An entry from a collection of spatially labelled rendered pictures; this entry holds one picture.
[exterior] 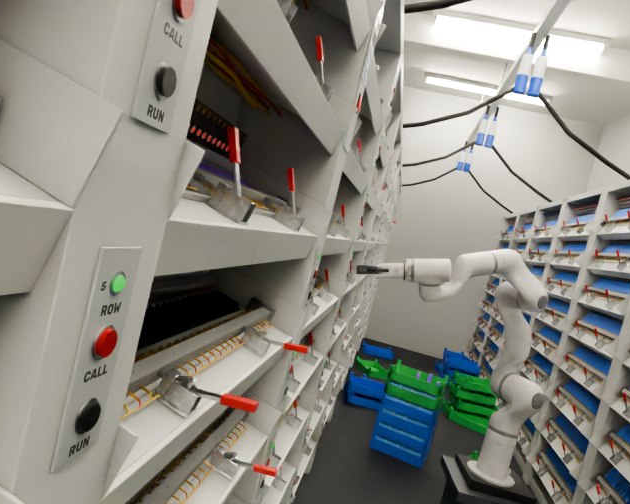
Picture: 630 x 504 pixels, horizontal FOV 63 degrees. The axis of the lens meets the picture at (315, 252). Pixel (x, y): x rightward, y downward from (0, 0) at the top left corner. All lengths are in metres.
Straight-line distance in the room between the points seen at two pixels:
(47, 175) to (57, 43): 0.06
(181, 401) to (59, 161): 0.31
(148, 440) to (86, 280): 0.22
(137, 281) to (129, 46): 0.13
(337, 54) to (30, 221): 0.80
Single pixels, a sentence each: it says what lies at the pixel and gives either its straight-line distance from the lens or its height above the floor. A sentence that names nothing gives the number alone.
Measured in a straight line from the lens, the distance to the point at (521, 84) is 3.00.
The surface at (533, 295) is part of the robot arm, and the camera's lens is 2.09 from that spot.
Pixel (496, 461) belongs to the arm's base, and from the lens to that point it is 2.31.
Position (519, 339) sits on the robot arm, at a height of 0.89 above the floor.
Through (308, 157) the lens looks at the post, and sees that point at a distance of 0.94.
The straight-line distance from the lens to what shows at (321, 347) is 1.66.
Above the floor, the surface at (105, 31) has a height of 1.19.
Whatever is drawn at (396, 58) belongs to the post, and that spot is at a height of 1.69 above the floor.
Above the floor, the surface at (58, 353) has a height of 1.04.
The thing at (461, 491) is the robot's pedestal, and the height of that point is 0.28.
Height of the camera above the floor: 1.13
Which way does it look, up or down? 3 degrees down
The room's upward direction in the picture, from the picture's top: 14 degrees clockwise
